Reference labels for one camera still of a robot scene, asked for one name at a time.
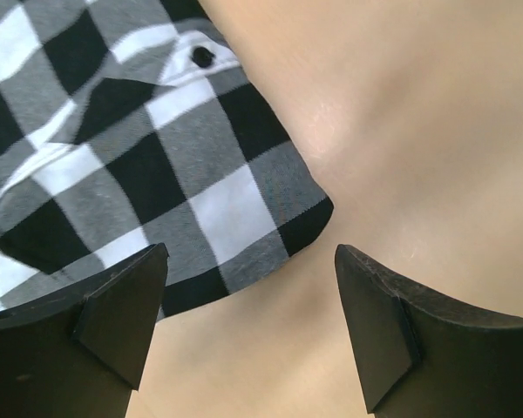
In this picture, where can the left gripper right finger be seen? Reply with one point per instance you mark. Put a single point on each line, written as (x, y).
(421, 353)

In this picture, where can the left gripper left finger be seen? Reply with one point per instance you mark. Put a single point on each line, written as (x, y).
(81, 350)

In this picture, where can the black white checkered shirt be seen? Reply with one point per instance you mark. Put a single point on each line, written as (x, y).
(125, 124)

